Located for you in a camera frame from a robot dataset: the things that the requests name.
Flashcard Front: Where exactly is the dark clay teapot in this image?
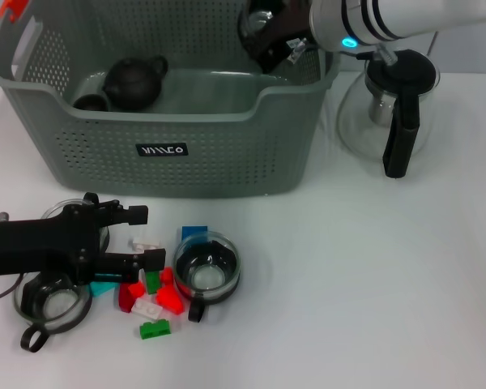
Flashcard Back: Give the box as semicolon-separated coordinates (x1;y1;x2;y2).
101;54;170;111

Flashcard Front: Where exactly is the glass teapot black lid handle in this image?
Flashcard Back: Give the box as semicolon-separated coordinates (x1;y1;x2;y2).
335;47;441;179

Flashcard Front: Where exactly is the large red slope toy brick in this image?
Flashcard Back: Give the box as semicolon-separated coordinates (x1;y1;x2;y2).
156;284;185;316

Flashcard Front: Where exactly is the glass teacup black sleeve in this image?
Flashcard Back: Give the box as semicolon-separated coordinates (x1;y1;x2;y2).
173;230;243;324
40;192;110;252
237;7;287;53
12;271;93;353

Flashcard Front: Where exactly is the teal toy brick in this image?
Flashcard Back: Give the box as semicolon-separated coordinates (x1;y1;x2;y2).
89;281;118;299

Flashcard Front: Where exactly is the grey perforated plastic storage basket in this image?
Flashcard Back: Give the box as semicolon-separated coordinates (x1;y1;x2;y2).
0;0;341;199

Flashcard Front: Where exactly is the dark clay small teacup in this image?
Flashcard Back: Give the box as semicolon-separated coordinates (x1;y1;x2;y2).
72;93;109;113

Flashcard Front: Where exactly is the blue square toy brick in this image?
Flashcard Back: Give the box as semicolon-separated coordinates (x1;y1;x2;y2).
181;224;210;244

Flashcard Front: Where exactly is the dark left gripper cable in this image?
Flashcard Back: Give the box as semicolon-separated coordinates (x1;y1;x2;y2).
0;273;25;303

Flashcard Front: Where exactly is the dark red curved toy brick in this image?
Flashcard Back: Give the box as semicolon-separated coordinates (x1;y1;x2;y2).
113;281;135;314

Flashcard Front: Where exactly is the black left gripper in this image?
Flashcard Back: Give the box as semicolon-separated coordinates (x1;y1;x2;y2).
0;200;166;284

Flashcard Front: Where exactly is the green toy brick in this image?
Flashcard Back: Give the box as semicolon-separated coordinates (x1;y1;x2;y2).
143;269;163;295
139;318;173;340

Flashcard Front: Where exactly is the white flat toy plate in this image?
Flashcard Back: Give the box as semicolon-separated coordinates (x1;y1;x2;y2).
130;296;164;320

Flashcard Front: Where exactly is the white narrow toy brick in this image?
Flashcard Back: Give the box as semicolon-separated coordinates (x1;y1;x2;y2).
128;237;163;250

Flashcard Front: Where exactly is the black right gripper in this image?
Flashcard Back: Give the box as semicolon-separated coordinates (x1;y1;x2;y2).
242;0;323;75

